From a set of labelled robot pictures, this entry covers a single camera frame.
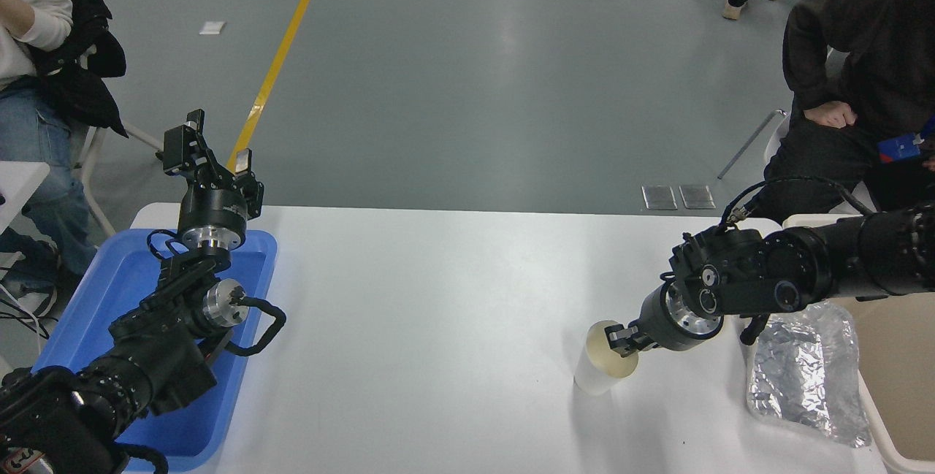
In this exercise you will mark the small white table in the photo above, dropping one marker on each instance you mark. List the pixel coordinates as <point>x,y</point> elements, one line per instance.
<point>18,185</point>

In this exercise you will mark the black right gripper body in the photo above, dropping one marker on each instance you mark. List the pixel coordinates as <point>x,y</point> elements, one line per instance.
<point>661,324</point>

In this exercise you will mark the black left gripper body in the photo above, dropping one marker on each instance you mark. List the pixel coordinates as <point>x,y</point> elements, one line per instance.
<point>213,207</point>

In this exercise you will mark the white paper cup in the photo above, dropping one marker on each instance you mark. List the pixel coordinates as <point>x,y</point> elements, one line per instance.
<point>599,372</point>

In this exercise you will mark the black jacket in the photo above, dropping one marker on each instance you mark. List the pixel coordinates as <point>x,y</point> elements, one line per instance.
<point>80,79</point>

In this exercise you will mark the blue plastic tray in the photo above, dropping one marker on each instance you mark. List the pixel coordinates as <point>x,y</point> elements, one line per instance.
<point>109,277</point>

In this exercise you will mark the metal floor plate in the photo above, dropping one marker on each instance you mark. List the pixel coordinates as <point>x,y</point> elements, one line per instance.
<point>659,197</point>
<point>697,197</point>

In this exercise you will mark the seated person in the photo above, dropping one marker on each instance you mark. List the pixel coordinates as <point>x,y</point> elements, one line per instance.
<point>29,153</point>

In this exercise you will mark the large pale bin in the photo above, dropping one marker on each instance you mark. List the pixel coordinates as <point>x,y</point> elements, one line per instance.
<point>906,386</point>

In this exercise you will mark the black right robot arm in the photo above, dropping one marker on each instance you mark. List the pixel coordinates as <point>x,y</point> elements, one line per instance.
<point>803,269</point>

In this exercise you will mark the person's right hand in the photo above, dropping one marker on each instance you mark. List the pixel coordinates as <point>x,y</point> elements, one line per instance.
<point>831,115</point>

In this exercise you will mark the person's hand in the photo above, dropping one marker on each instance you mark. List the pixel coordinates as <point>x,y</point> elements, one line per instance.
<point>16,14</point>

